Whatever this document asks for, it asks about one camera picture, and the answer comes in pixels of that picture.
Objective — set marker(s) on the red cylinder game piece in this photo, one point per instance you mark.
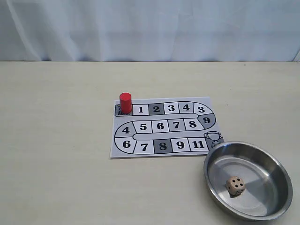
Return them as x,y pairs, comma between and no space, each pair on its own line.
125,102

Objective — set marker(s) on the beige wooden die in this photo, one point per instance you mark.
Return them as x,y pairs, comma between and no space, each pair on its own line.
235,185

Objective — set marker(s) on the paper number game board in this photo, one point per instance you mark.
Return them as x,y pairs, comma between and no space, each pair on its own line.
165,127

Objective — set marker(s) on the round stainless steel dish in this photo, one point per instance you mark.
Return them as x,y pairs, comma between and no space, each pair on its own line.
268,190

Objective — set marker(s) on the white background curtain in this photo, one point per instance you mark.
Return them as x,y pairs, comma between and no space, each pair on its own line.
150,30

